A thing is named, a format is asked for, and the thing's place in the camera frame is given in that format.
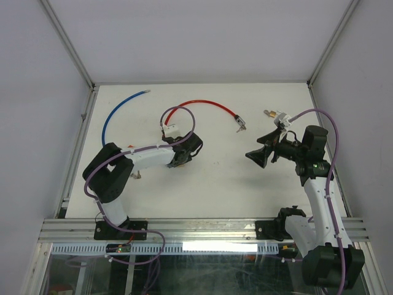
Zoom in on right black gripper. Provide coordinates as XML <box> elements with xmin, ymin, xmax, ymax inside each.
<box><xmin>245</xmin><ymin>127</ymin><xmax>306</xmax><ymax>168</ymax></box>

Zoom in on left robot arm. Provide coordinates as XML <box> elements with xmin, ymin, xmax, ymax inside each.
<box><xmin>82</xmin><ymin>132</ymin><xmax>203</xmax><ymax>239</ymax></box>

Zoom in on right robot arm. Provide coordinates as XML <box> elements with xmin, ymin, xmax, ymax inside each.
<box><xmin>246</xmin><ymin>125</ymin><xmax>365</xmax><ymax>293</ymax></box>

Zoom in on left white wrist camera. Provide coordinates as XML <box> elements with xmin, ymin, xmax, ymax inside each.
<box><xmin>162</xmin><ymin>124</ymin><xmax>181</xmax><ymax>138</ymax></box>

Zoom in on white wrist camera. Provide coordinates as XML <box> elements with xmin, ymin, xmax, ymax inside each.
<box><xmin>162</xmin><ymin>124</ymin><xmax>181</xmax><ymax>138</ymax></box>
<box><xmin>274</xmin><ymin>112</ymin><xmax>292</xmax><ymax>130</ymax></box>

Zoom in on red cable lock keys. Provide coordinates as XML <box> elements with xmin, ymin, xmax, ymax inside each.
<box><xmin>236</xmin><ymin>125</ymin><xmax>246</xmax><ymax>133</ymax></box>

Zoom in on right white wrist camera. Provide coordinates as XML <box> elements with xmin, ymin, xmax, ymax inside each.
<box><xmin>274</xmin><ymin>112</ymin><xmax>292</xmax><ymax>130</ymax></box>

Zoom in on red cable lock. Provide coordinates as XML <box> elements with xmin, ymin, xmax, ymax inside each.
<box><xmin>164</xmin><ymin>99</ymin><xmax>247</xmax><ymax>130</ymax></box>

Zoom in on blue cable lock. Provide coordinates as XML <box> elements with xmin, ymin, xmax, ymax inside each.
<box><xmin>101</xmin><ymin>89</ymin><xmax>151</xmax><ymax>146</ymax></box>

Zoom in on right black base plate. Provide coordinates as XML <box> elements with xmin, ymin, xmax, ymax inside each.
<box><xmin>255</xmin><ymin>220</ymin><xmax>284</xmax><ymax>242</ymax></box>

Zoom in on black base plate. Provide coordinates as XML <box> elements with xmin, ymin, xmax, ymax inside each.
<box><xmin>93</xmin><ymin>219</ymin><xmax>149</xmax><ymax>241</ymax></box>
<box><xmin>255</xmin><ymin>220</ymin><xmax>284</xmax><ymax>242</ymax></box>

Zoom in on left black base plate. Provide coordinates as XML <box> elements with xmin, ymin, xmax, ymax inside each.
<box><xmin>93</xmin><ymin>219</ymin><xmax>149</xmax><ymax>241</ymax></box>

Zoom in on aluminium mounting rail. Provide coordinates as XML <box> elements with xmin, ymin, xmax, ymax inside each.
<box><xmin>39</xmin><ymin>216</ymin><xmax>368</xmax><ymax>244</ymax></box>

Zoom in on white slotted cable duct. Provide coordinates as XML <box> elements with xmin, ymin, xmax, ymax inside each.
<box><xmin>52</xmin><ymin>241</ymin><xmax>279</xmax><ymax>256</ymax></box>

